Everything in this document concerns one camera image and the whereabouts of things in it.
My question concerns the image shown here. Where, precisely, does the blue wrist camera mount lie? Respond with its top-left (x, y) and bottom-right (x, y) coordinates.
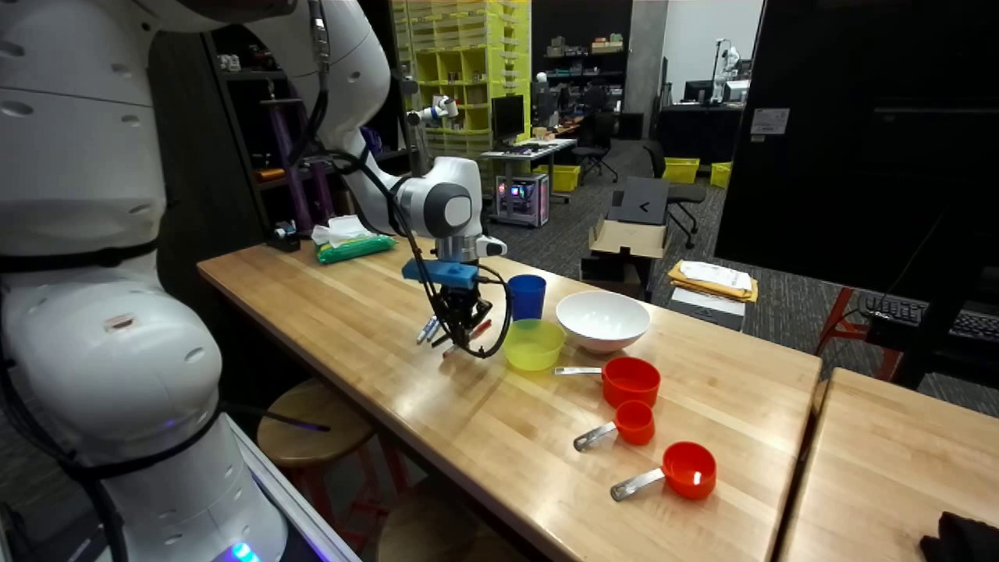
top-left (399, 256), bottom-right (483, 292)

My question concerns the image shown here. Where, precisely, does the large red measuring cup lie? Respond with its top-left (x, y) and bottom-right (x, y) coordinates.
top-left (552, 354), bottom-right (666, 412)

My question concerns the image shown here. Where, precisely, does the black cloth item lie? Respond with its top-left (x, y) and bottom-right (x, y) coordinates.
top-left (915, 510), bottom-right (999, 562)

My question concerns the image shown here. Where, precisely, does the blue plastic cup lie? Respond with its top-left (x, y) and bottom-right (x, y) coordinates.
top-left (507, 273), bottom-right (550, 324)

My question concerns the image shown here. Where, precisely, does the yellow drawer shelf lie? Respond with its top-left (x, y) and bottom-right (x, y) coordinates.
top-left (387, 0), bottom-right (533, 162)

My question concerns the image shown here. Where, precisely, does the medium red measuring cup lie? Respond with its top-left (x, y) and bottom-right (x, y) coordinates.
top-left (609, 439), bottom-right (720, 506)

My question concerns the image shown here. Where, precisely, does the yellow-green plastic bowl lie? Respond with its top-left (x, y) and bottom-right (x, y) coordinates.
top-left (501, 318), bottom-right (568, 378)

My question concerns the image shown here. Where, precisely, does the yellow paper envelope stack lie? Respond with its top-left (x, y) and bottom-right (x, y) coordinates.
top-left (666, 258), bottom-right (761, 306)

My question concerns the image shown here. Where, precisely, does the round wooden stool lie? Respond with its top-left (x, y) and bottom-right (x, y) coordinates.
top-left (253, 376), bottom-right (381, 474)
top-left (370, 474), bottom-right (529, 562)

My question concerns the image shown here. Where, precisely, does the green wet wipes pack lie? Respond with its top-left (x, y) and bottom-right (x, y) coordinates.
top-left (308, 214), bottom-right (399, 270)

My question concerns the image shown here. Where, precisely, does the open cardboard box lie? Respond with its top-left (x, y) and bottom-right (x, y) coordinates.
top-left (584, 216), bottom-right (670, 267)

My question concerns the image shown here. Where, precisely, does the large black monitor panel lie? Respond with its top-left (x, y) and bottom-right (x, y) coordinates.
top-left (713, 0), bottom-right (999, 306)

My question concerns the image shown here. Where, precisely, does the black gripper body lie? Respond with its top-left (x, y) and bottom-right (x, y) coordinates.
top-left (427, 277), bottom-right (493, 323)

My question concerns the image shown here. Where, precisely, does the orange metal stool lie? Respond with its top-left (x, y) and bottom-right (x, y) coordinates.
top-left (814, 283), bottom-right (909, 384)

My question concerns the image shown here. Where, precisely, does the white flat box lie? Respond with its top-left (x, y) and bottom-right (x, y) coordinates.
top-left (668, 283), bottom-right (751, 318)

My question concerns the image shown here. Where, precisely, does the white bowl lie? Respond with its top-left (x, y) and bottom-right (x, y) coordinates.
top-left (552, 292), bottom-right (653, 357)

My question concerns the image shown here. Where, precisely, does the small red measuring cup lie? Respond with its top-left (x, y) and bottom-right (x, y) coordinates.
top-left (571, 399), bottom-right (660, 456)

